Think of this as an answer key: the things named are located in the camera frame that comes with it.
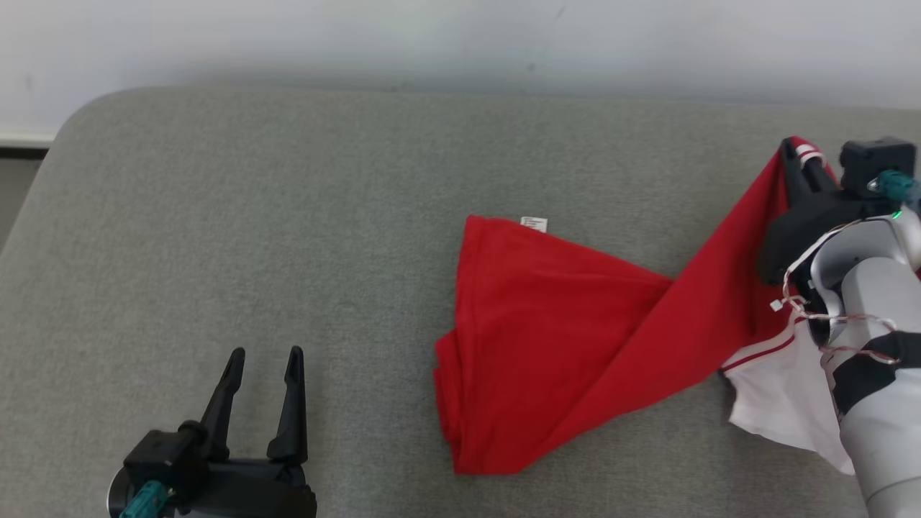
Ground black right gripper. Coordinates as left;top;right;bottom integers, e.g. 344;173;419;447
761;140;897;285

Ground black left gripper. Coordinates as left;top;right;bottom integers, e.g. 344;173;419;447
169;346;317;518

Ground red and white shirt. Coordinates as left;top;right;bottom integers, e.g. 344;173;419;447
434;135;858;477

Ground grey fabric sofa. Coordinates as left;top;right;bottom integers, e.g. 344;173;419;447
0;86;921;518

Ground teal right camera connector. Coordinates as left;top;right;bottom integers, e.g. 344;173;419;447
867;170;921;204

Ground teal camera connector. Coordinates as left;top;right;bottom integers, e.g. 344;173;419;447
119;481;171;518
867;170;921;204

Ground thin red white wire bundle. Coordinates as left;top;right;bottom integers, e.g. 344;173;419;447
770;222;921;368

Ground teal left camera connector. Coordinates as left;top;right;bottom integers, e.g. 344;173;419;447
119;481;171;518

